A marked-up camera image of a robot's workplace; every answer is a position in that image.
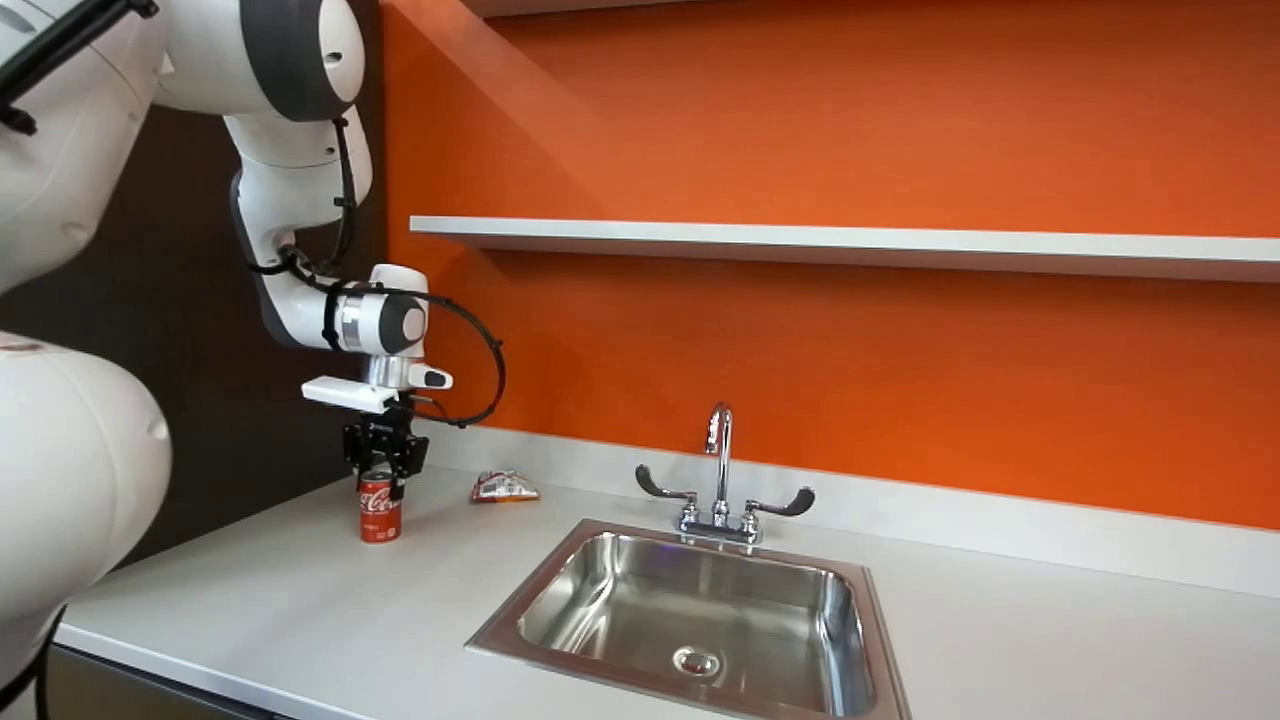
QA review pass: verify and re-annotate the crumpled snack wrapper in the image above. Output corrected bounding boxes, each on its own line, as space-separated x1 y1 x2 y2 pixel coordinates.
467 470 543 508

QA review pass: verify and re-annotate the red coca cola can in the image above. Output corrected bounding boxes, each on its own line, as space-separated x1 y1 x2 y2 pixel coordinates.
354 455 408 550

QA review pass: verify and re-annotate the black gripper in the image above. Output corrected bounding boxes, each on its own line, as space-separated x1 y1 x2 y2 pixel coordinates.
339 414 434 488

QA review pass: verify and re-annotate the thick black base cable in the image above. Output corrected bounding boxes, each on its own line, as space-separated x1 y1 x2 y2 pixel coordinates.
0 599 72 712

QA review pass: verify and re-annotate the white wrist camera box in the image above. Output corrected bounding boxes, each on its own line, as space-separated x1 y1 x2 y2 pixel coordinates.
296 371 405 422

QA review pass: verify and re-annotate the round metal sink drain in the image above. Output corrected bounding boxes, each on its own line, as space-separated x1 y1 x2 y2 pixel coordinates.
668 645 728 681

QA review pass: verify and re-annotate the white wall shelf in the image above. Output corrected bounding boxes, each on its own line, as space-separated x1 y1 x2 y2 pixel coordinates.
408 214 1280 290

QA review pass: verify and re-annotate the stainless steel sink basin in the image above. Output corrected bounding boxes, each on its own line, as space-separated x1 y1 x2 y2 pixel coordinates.
463 518 915 720

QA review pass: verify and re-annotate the chrome two-handle faucet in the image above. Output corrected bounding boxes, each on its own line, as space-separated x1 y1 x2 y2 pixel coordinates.
633 402 821 559

